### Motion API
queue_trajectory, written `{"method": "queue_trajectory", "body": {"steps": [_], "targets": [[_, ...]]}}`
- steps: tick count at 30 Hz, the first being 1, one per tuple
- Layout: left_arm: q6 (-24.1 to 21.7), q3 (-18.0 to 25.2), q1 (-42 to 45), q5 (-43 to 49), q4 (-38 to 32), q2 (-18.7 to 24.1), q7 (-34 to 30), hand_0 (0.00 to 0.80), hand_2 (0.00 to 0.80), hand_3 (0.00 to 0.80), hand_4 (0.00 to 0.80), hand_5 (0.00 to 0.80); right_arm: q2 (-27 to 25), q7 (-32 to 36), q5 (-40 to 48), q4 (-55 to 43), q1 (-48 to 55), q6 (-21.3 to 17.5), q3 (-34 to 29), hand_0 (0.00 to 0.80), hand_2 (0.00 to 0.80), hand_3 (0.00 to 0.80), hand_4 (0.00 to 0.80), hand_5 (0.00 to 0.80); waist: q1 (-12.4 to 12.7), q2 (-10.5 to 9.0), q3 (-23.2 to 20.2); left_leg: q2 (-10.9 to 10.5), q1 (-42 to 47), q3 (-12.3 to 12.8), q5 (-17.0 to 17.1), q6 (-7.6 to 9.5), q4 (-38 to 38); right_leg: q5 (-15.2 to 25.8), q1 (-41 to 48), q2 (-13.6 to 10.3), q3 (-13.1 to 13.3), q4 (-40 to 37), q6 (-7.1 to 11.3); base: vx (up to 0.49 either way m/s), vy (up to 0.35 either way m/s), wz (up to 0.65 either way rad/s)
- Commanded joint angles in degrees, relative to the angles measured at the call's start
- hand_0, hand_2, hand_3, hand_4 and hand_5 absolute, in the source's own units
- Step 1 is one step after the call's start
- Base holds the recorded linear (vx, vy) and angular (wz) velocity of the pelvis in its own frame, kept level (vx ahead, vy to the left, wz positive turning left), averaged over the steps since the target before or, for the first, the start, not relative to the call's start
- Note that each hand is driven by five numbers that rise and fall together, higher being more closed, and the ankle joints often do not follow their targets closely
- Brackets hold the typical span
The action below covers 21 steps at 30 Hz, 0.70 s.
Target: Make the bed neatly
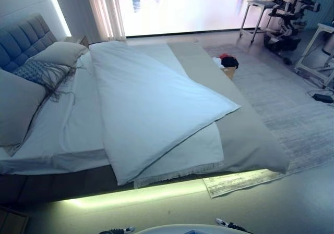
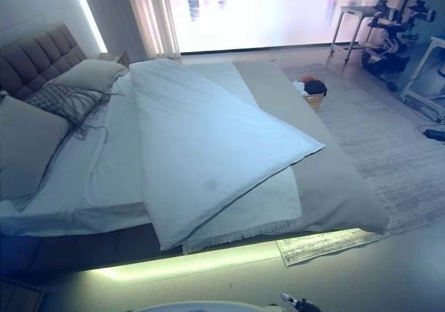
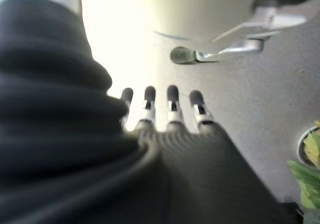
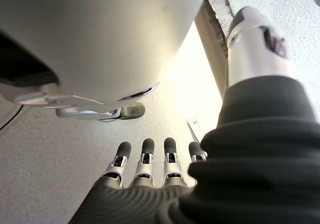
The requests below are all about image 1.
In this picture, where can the beige bed runner blanket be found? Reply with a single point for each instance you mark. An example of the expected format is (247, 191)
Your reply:
(235, 129)

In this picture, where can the bed with grey cover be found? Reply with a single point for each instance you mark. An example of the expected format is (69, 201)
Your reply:
(68, 129)

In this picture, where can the white duvet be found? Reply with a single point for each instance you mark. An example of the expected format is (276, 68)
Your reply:
(146, 93)

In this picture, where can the laundry basket with clothes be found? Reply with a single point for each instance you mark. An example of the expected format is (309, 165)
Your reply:
(227, 63)

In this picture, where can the wooden nightstand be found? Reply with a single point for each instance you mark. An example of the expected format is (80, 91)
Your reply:
(78, 39)

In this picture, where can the light grey area rug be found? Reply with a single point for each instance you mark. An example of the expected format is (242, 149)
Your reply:
(281, 119)

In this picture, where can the sheer beige curtain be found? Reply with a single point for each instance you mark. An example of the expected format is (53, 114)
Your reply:
(104, 10)

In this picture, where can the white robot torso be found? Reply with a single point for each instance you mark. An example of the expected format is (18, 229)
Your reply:
(193, 229)

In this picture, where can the white metal side table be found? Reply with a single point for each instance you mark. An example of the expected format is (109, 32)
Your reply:
(254, 16)

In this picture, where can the blue patterned fringed cushion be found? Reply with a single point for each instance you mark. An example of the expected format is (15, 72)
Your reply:
(41, 71)

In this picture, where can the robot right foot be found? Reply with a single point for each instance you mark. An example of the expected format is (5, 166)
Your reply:
(229, 224)

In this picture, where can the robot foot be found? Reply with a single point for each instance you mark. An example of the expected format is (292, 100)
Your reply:
(114, 230)
(229, 224)

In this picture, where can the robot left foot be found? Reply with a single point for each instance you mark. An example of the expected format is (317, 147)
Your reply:
(114, 230)

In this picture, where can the black wheeled robot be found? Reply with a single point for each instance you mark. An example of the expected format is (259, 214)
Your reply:
(289, 25)

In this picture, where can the large beige pillow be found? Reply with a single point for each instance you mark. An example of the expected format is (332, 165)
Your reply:
(18, 109)

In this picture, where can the black power adapter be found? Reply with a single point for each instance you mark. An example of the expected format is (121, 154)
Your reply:
(323, 97)

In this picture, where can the grey tufted headboard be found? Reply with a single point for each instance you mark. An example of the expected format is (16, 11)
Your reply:
(23, 41)

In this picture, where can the wooden furniture corner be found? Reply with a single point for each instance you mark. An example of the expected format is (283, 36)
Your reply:
(13, 221)

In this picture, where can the dark bed frame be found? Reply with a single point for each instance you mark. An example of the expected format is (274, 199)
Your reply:
(52, 184)

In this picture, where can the white table frame right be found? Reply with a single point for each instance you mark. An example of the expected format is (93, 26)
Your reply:
(317, 51)

